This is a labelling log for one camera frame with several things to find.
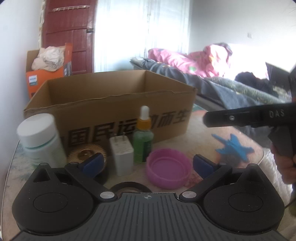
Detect green dropper bottle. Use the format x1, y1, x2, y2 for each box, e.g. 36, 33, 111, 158
132, 105, 154, 163

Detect orange Philips box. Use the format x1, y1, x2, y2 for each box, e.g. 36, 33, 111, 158
26, 43, 73, 98

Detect white pill bottle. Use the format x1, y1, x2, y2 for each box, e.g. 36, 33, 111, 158
16, 113, 67, 168

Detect beige clothes in box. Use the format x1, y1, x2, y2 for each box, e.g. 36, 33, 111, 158
32, 46, 65, 72

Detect large brown cardboard box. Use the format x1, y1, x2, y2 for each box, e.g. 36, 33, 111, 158
23, 70, 197, 151

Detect white USB charger plug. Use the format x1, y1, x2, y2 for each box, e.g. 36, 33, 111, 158
109, 133, 134, 177

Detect red wooden door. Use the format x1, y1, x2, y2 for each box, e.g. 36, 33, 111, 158
42, 0, 97, 75

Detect black electrical tape roll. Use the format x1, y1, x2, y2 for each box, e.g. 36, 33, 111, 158
110, 182, 152, 193

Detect purple plastic lid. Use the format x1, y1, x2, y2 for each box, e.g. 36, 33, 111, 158
145, 148, 192, 190

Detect person's right hand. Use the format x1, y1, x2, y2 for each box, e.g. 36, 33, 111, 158
273, 151, 295, 184

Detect pink floral quilt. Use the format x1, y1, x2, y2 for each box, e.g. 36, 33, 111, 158
148, 43, 233, 77

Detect gold lid dark jar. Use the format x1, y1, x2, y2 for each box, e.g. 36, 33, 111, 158
67, 144, 109, 185

